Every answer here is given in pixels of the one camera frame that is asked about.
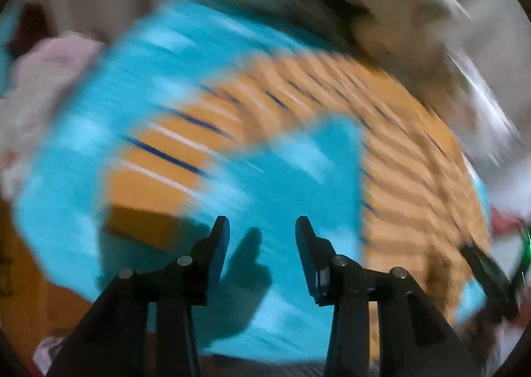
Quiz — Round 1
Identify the orange striped knit sweater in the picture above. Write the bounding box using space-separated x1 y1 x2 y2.
103 50 493 361

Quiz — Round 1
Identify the turquoise fleece blanket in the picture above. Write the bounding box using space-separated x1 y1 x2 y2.
13 0 491 363

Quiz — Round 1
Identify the pink cloth pile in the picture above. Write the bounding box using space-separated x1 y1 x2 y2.
1 32 105 201

